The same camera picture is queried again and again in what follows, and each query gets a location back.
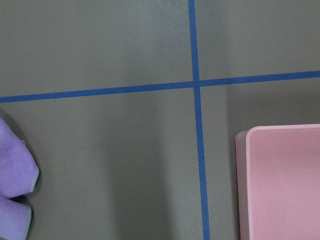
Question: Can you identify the purple microfiber cloth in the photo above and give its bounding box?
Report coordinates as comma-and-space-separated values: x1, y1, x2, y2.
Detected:
0, 119, 39, 240

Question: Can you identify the pink plastic tray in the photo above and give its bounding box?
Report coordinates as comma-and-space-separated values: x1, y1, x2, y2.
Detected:
235, 124, 320, 240

